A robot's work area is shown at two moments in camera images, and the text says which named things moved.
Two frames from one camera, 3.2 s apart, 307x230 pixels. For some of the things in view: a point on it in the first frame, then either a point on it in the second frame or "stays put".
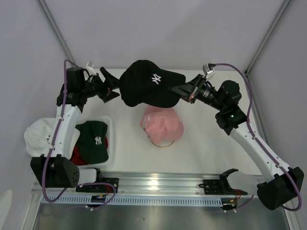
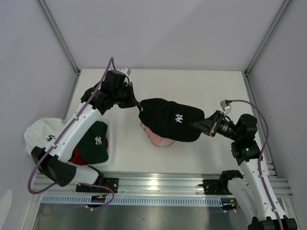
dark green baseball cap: (92, 141) stays put
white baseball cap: (38, 133) stays put
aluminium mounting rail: (147, 183) stays put
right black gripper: (191, 90) -> (210, 125)
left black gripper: (110, 80) -> (131, 101)
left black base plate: (101, 188) stays put
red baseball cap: (77, 159) stays put
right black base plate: (213, 187) stays put
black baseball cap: (143, 83) -> (169, 119)
